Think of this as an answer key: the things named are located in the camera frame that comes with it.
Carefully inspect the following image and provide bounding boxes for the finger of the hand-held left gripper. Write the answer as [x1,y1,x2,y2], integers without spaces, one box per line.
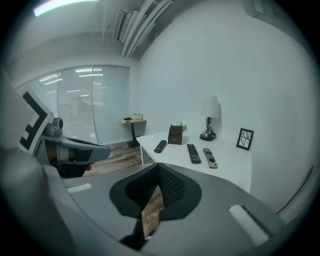
[55,142,111,166]
[62,136,102,146]

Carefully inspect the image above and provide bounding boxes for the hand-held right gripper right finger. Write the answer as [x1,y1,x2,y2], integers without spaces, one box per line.
[139,162,291,256]

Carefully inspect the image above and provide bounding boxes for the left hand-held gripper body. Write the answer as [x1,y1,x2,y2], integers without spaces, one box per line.
[0,68,87,179]

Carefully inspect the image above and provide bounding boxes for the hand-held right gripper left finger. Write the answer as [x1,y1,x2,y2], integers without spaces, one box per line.
[42,162,162,253]

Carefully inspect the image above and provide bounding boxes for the grey remote control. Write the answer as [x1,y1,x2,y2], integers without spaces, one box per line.
[202,147,218,169]

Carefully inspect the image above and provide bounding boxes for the long black remote control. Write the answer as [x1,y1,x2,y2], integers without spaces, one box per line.
[186,143,202,165]

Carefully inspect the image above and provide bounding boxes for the short black remote control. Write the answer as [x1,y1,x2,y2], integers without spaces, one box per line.
[153,139,168,154]

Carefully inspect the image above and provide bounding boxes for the dark brown wooden container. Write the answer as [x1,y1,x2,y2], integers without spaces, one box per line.
[167,124,184,145]

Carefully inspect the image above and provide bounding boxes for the small wooden side table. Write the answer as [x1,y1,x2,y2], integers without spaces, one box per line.
[120,118,147,148]

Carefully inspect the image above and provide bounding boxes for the white table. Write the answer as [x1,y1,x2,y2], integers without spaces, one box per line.
[136,130,253,195]

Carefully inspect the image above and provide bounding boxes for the white shade table lamp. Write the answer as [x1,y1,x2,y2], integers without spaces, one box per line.
[199,96,222,142]

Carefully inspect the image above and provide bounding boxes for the ceiling light strip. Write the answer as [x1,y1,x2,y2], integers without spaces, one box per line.
[33,0,87,18]

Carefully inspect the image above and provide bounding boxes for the white air conditioner unit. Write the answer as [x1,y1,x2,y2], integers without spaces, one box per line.
[111,8,134,42]

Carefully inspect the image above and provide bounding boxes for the white ceiling ducts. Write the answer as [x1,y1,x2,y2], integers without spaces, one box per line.
[120,0,176,59]

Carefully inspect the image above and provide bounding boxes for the black picture frame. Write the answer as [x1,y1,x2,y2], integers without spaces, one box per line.
[235,127,255,151]

